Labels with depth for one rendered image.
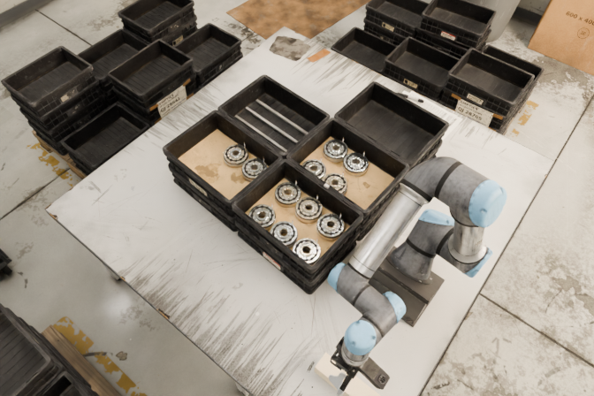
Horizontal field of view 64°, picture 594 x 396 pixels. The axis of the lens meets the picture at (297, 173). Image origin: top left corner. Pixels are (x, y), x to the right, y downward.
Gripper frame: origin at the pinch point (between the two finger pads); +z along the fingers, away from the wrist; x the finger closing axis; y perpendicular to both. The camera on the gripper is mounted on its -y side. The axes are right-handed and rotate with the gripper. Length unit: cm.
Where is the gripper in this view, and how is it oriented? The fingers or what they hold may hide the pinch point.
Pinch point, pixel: (354, 376)
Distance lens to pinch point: 158.0
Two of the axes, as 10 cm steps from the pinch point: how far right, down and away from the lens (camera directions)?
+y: -7.9, -5.0, 3.6
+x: -6.2, 6.3, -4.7
